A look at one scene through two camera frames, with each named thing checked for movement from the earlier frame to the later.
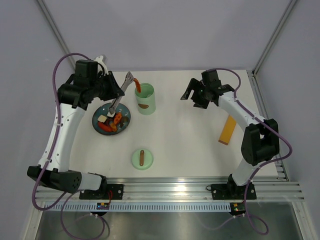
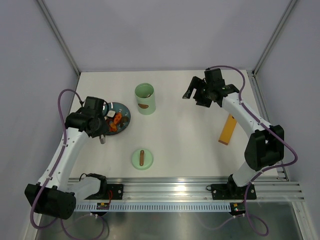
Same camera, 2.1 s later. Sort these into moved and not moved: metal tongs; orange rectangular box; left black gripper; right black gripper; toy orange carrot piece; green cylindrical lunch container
Moved: metal tongs; left black gripper
Not moved: toy orange carrot piece; right black gripper; green cylindrical lunch container; orange rectangular box
